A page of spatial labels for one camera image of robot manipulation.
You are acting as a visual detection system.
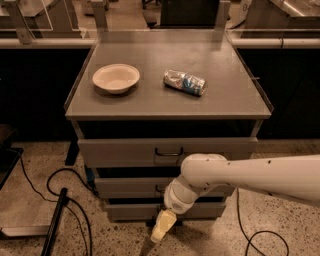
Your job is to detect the grey drawer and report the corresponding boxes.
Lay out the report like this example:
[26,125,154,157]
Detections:
[78,137,258,168]
[94,176,240,199]
[106,202,226,222]

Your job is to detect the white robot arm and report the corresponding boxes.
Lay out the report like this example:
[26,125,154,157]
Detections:
[151,154,320,243]

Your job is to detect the grey drawer cabinet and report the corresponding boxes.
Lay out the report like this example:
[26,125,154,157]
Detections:
[66,30,272,209]

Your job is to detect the black bar on floor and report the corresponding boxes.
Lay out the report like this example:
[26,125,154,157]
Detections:
[41,188,67,256]

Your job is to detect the crushed silver blue can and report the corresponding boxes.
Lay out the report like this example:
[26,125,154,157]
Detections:
[163,69,207,96]

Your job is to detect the white paper bowl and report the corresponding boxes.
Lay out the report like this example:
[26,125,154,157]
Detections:
[92,64,140,94]

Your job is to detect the black tray left edge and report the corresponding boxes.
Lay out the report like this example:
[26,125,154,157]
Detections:
[0,148,23,190]

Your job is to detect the black cable right floor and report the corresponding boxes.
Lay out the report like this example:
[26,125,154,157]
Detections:
[235,188,290,256]

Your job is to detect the black cable floor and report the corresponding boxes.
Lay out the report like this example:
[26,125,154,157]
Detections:
[13,148,98,256]
[235,188,290,256]

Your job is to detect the black cable left floor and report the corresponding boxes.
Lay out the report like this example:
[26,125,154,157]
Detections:
[13,148,98,256]

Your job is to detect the white horizontal rail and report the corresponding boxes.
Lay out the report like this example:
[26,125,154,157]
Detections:
[0,38,320,49]

